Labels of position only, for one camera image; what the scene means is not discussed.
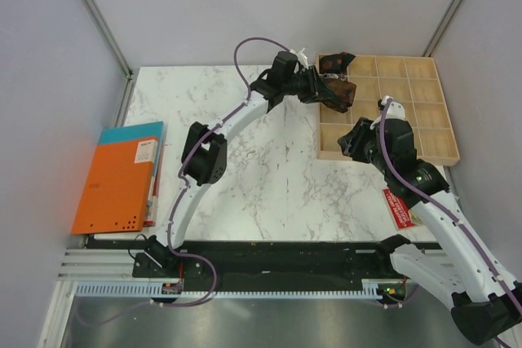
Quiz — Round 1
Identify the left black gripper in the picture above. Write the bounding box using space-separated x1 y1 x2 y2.
283 67 335 105

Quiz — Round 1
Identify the brown red patterned tie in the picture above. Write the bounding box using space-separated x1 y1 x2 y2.
321 78 356 113

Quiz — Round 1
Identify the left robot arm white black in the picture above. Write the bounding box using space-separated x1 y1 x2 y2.
144 66 336 277

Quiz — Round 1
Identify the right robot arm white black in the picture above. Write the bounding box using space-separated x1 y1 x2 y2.
338 117 521 346

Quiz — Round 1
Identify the rolled dark tie in tray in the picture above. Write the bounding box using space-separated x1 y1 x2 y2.
318 51 356 75

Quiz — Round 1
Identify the rolled colourful tie in tray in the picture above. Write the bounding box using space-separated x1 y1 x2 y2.
322 73 348 81

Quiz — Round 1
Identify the wooden compartment tray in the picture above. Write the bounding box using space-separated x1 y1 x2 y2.
317 55 460 166

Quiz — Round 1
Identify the red treehouse book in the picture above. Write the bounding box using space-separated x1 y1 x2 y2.
383 188 423 231

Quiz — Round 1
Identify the teal folder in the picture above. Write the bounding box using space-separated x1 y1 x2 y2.
98 121 166 146

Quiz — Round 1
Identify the orange folder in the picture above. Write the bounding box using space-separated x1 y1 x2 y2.
71 138 158 235

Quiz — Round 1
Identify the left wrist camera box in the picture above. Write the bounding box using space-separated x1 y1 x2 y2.
271 51 298 81

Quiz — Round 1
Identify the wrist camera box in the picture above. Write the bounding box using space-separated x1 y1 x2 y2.
271 51 298 81
375 95 406 122

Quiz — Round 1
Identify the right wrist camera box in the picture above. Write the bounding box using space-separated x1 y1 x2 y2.
375 95 406 122

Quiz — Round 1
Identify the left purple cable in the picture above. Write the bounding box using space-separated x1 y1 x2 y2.
73 37 303 328

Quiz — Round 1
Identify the purple cable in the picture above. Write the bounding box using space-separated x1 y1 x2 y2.
73 37 303 328
365 97 522 348

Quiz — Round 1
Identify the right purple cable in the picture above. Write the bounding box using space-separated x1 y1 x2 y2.
365 97 522 348

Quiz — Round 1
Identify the white slotted cable duct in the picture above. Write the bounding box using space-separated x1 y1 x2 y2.
75 281 383 300

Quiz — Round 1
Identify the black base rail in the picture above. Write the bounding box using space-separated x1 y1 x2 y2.
85 236 444 294

